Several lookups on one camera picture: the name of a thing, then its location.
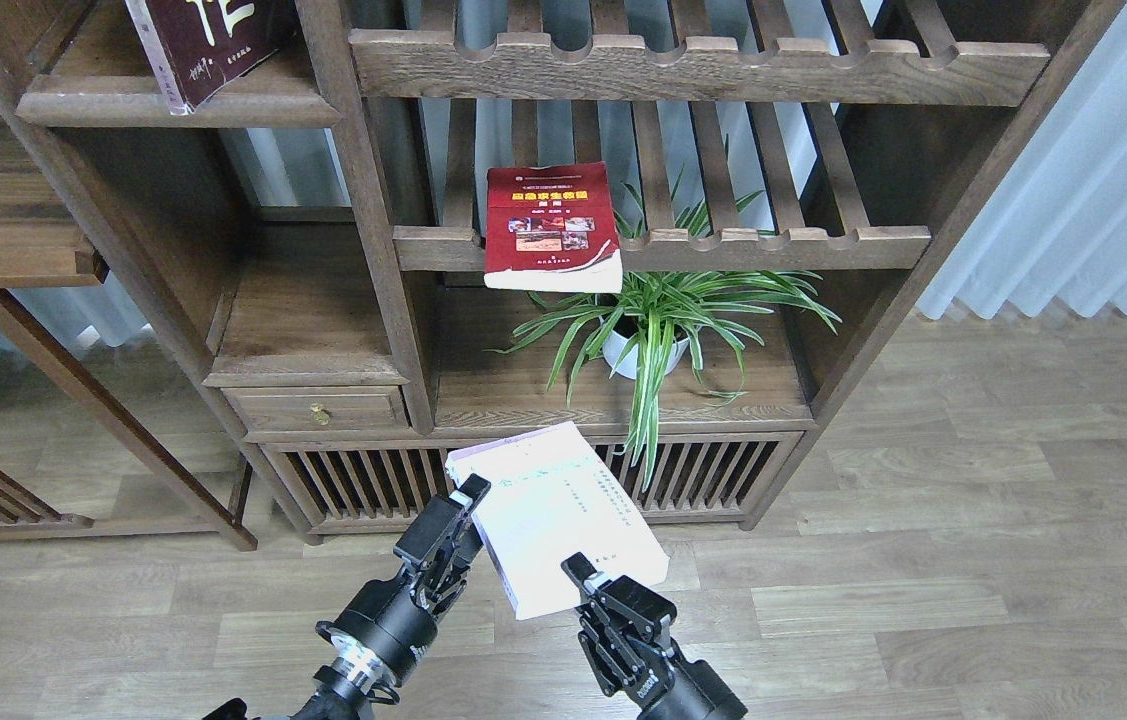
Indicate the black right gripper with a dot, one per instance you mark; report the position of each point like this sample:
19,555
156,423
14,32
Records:
625,637

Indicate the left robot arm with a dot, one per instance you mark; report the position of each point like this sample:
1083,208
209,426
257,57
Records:
337,697

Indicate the red paperback book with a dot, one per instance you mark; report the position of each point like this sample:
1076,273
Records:
552,229

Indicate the left slatted cabinet door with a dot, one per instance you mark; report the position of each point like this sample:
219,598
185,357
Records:
345,487

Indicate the small wooden drawer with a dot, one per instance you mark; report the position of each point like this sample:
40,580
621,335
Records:
278,409

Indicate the dark wooden bookshelf cabinet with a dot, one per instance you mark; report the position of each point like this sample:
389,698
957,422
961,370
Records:
321,222

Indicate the slatted cabinet door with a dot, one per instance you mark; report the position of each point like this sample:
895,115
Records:
345,487
701,478

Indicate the dark maroon book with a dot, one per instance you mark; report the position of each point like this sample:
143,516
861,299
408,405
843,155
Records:
196,47

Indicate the right slatted cabinet door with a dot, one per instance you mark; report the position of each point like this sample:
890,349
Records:
701,478

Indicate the white plant pot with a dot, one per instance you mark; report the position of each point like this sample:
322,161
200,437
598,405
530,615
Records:
622,354

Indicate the green spider plant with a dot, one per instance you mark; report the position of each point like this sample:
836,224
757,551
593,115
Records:
662,303

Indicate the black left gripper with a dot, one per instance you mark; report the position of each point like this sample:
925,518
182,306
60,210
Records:
389,625

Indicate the white book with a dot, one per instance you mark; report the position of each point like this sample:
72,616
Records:
552,496

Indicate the wooden side table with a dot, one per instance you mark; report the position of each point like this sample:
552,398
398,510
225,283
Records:
41,246

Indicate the white curtain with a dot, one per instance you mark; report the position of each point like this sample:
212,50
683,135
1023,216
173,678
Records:
1056,229

